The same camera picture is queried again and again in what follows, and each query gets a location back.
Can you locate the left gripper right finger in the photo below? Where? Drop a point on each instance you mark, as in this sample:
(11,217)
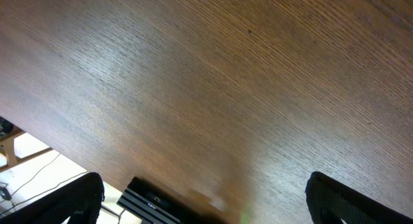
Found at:
(330,201)

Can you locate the black aluminium rail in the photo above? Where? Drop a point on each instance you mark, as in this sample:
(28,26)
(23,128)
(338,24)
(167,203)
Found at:
(153,205)

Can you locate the wooden frame furniture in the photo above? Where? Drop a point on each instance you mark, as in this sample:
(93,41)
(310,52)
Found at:
(8,150)

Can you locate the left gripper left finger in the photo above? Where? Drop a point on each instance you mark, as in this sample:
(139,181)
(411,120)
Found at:
(77,202)

